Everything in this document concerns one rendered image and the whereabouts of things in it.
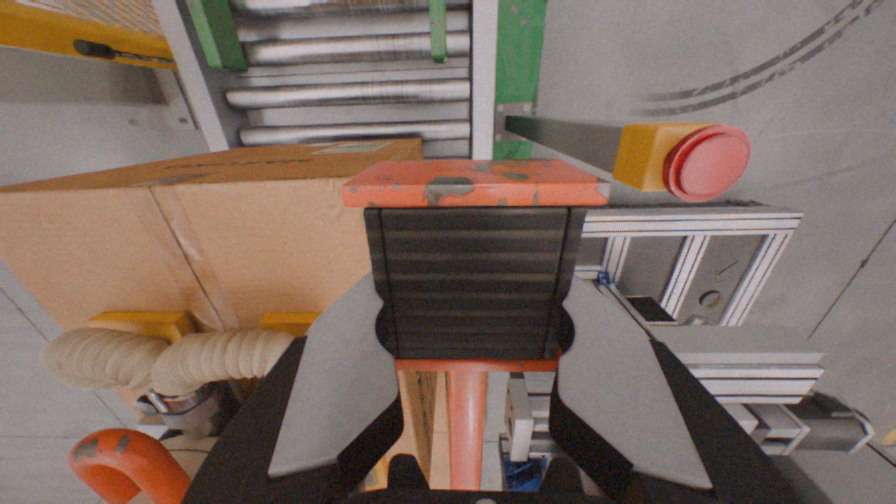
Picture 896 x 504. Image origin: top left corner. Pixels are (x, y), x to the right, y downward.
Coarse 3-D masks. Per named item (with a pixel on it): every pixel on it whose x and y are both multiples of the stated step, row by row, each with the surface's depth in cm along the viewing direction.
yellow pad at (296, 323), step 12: (276, 312) 31; (288, 312) 31; (300, 312) 30; (312, 312) 30; (264, 324) 29; (276, 324) 29; (288, 324) 29; (300, 324) 29; (300, 336) 30; (384, 456) 42; (384, 468) 42; (372, 480) 42; (384, 480) 43
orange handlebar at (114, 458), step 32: (448, 384) 15; (480, 384) 15; (448, 416) 17; (480, 416) 16; (96, 448) 19; (128, 448) 20; (160, 448) 21; (480, 448) 18; (96, 480) 21; (128, 480) 22; (160, 480) 21; (480, 480) 20
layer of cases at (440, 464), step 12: (444, 372) 110; (444, 384) 113; (444, 396) 117; (444, 408) 120; (444, 420) 124; (444, 432) 128; (432, 444) 133; (444, 444) 132; (432, 456) 137; (444, 456) 137; (432, 468) 142; (444, 468) 142; (432, 480) 147; (444, 480) 147
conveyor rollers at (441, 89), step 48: (240, 0) 60; (288, 0) 59; (336, 0) 59; (384, 0) 59; (288, 48) 63; (336, 48) 63; (384, 48) 63; (240, 96) 68; (288, 96) 68; (336, 96) 67; (384, 96) 67; (432, 96) 67; (288, 144) 73
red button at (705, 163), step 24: (696, 144) 25; (720, 144) 25; (744, 144) 25; (672, 168) 27; (696, 168) 26; (720, 168) 26; (744, 168) 26; (672, 192) 28; (696, 192) 27; (720, 192) 27
